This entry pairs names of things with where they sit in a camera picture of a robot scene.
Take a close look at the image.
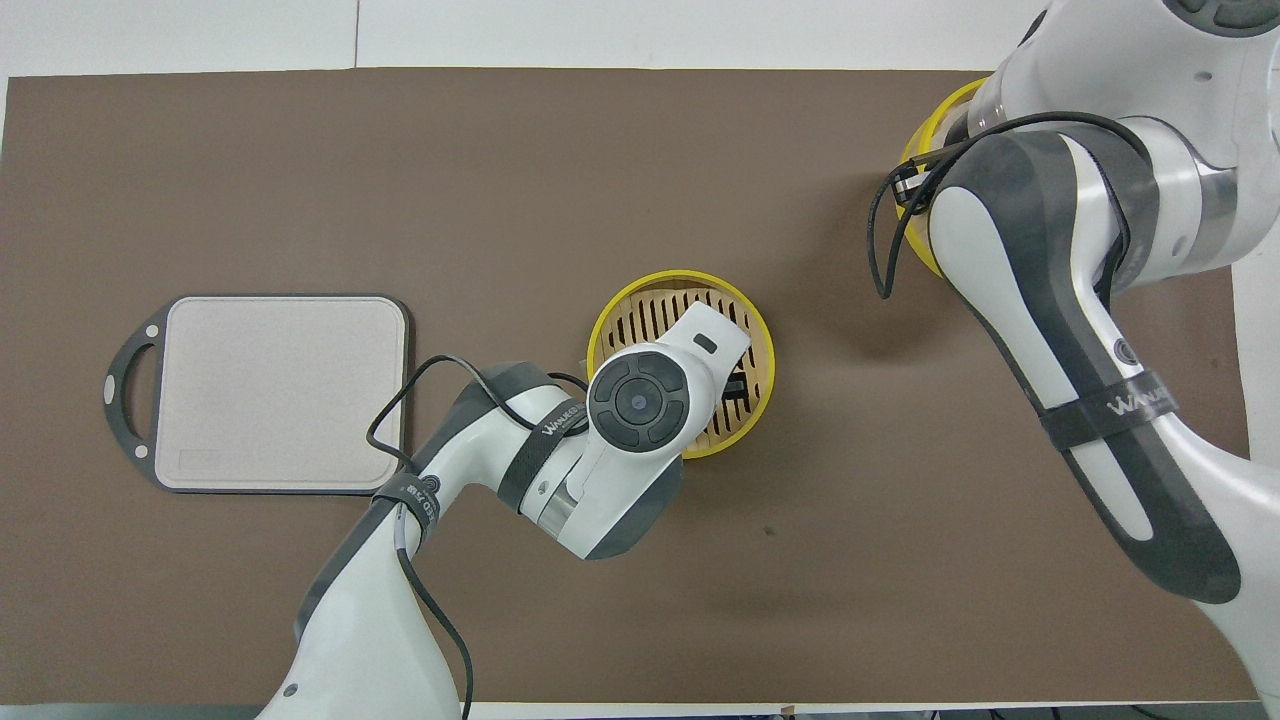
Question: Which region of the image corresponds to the yellow bamboo steamer tier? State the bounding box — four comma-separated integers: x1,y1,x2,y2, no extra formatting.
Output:
586,269,777,461
897,78,991,280

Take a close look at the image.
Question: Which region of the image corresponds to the brown table mat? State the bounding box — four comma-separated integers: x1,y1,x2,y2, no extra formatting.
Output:
0,66,1259,705

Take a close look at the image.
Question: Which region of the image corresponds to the grey cutting board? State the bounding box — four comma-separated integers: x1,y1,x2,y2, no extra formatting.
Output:
103,293,413,497

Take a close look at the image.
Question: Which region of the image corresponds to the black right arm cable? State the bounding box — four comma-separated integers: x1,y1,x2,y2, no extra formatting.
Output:
867,110,1133,301

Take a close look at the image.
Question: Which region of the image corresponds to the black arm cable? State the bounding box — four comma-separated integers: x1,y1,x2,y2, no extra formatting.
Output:
867,110,1133,301
365,354,593,720

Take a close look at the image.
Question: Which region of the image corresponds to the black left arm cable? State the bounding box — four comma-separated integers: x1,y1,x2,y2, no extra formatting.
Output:
365,354,593,720

